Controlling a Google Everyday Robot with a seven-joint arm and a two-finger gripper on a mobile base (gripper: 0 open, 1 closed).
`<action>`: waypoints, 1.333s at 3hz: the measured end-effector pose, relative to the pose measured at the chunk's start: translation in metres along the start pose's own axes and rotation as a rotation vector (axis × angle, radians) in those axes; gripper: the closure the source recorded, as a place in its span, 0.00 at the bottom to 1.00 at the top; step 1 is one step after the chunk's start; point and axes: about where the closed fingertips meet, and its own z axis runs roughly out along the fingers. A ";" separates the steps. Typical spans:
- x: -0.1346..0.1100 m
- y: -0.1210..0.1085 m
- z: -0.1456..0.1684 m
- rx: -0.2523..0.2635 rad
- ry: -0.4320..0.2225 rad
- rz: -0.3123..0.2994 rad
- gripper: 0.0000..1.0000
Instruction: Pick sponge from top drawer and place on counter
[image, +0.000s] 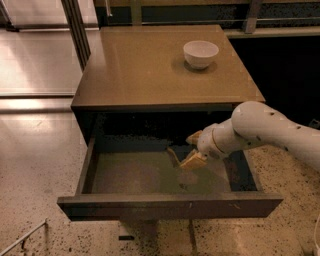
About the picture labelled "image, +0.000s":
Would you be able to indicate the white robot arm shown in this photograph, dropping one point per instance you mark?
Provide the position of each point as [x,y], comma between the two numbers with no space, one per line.
[253,124]

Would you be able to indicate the white ceramic bowl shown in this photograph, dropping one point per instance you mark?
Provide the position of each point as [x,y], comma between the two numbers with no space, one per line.
[200,54]

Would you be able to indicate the brown cabinet with counter top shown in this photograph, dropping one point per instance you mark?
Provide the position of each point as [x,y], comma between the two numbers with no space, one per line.
[137,82]

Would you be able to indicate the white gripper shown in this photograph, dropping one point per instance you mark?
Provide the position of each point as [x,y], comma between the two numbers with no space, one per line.
[206,142]

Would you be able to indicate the open top drawer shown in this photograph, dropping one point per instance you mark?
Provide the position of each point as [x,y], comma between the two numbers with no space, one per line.
[131,177]

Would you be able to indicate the metal rod on floor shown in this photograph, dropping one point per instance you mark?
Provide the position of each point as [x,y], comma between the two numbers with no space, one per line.
[21,241]

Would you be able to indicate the background shelf rail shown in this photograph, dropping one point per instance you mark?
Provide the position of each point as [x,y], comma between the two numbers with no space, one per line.
[238,18]

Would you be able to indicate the metal frame post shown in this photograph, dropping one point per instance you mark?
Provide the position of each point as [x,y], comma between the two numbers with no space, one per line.
[77,30]

